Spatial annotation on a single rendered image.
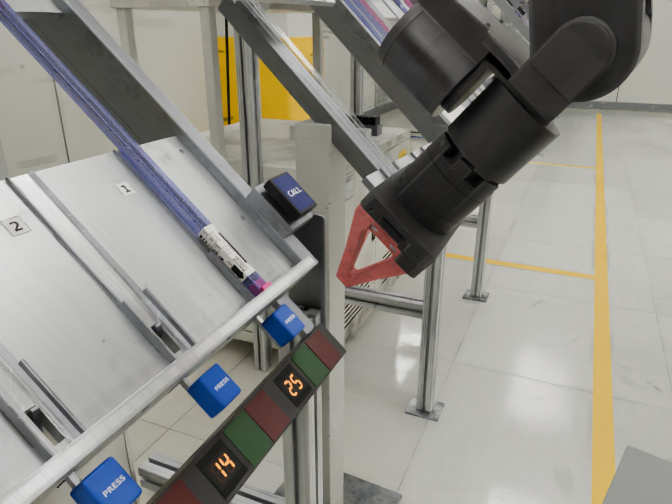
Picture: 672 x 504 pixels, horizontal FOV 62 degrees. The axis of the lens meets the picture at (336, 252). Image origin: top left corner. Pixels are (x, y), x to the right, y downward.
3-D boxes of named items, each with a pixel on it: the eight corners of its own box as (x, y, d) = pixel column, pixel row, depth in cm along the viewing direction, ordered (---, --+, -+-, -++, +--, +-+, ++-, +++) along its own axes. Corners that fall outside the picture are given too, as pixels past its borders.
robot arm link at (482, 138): (569, 128, 34) (575, 119, 39) (491, 48, 34) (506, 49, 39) (484, 202, 37) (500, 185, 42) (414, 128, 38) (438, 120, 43)
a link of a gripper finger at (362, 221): (302, 261, 46) (376, 185, 41) (337, 234, 52) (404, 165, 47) (359, 322, 45) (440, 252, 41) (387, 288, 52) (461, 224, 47)
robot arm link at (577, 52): (630, 50, 29) (645, 35, 35) (476, -104, 30) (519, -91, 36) (469, 194, 36) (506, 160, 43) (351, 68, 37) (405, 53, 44)
